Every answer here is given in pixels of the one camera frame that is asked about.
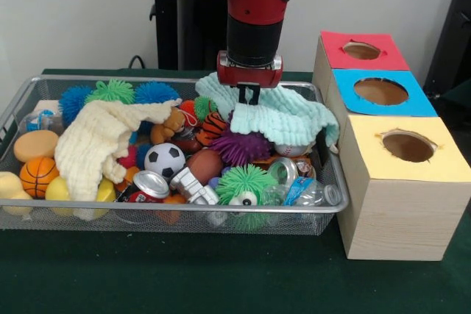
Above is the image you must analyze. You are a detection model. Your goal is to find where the black cable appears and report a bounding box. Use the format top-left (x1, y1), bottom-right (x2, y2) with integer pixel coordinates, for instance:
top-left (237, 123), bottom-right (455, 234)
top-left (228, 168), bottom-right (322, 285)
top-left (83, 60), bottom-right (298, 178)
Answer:
top-left (128, 54), bottom-right (148, 71)

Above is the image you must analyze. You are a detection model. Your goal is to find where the white baseball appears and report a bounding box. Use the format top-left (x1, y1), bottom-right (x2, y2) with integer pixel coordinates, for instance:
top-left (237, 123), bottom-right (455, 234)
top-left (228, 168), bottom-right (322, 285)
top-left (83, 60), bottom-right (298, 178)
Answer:
top-left (275, 142), bottom-right (316, 157)

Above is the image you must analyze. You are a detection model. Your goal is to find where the dark green table cloth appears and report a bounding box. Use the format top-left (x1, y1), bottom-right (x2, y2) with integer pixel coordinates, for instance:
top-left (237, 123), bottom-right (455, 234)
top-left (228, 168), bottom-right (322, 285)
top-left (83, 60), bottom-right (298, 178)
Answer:
top-left (0, 68), bottom-right (471, 314)

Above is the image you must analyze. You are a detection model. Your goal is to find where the clear shallow bin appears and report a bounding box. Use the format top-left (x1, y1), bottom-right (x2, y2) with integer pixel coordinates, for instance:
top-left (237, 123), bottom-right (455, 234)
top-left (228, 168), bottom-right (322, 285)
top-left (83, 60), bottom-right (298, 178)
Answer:
top-left (0, 74), bottom-right (353, 236)

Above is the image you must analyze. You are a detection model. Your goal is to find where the pale orange round sponge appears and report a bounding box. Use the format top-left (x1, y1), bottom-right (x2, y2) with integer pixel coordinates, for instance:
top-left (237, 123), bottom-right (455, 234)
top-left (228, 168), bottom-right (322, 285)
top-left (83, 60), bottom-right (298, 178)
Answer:
top-left (13, 130), bottom-right (60, 164)

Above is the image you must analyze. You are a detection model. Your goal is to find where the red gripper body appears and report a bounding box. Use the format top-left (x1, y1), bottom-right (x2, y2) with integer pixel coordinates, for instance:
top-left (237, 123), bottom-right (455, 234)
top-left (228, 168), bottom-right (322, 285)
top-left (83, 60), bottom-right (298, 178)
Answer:
top-left (216, 51), bottom-right (285, 89)

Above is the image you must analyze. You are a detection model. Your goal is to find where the crushed plastic water bottle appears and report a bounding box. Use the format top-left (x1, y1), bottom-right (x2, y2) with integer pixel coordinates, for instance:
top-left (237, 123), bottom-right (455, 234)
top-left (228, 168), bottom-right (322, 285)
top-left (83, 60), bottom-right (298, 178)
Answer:
top-left (283, 177), bottom-right (342, 209)

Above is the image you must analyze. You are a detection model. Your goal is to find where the large blue spiky ball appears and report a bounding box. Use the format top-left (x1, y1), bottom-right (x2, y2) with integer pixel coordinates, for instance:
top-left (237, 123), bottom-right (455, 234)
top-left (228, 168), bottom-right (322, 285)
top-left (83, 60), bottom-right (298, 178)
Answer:
top-left (135, 81), bottom-right (183, 105)

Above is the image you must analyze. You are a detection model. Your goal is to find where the cream knitted cloth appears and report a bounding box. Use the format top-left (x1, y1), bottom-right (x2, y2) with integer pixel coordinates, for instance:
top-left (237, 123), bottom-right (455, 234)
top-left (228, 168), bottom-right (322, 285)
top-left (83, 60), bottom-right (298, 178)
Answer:
top-left (55, 97), bottom-right (185, 201)

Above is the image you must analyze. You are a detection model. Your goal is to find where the green fuzzy monster toy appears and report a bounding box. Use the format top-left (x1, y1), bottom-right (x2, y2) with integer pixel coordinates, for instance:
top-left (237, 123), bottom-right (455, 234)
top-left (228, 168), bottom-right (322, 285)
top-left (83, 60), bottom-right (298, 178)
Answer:
top-left (86, 79), bottom-right (137, 104)

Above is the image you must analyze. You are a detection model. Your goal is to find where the small orange basketball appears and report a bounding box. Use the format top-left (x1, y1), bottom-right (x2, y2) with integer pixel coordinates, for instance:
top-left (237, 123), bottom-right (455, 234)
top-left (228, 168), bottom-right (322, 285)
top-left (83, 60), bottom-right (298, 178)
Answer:
top-left (19, 157), bottom-right (60, 199)

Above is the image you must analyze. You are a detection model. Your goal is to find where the plain yellow ball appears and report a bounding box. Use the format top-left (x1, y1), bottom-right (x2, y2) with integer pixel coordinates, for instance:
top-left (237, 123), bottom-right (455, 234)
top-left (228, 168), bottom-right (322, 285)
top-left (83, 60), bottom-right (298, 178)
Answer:
top-left (46, 176), bottom-right (77, 201)

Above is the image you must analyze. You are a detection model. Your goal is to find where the small soccer ball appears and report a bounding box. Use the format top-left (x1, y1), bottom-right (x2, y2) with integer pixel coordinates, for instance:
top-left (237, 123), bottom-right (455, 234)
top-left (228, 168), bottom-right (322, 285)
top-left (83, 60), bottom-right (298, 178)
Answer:
top-left (144, 143), bottom-right (187, 181)

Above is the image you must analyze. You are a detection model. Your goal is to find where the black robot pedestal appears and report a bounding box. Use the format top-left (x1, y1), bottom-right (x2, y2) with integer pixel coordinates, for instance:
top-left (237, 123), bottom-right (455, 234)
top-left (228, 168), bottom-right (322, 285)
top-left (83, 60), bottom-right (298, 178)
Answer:
top-left (149, 0), bottom-right (230, 72)

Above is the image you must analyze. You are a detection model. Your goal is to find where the mint green knitted cloth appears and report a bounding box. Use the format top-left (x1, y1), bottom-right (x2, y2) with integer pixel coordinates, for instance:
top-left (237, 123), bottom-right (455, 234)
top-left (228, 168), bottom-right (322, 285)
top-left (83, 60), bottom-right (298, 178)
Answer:
top-left (195, 71), bottom-right (341, 148)

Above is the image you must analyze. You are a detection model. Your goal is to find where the green spiky ball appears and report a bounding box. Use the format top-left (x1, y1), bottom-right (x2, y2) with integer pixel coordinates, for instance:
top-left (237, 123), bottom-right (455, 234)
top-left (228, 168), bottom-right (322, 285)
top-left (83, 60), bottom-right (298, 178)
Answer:
top-left (215, 165), bottom-right (275, 230)

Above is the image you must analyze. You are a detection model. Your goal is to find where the purple spiky ball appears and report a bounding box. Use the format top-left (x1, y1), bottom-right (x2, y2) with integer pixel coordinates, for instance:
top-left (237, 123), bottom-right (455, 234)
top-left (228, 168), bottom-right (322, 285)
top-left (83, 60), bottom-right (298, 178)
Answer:
top-left (210, 130), bottom-right (273, 167)

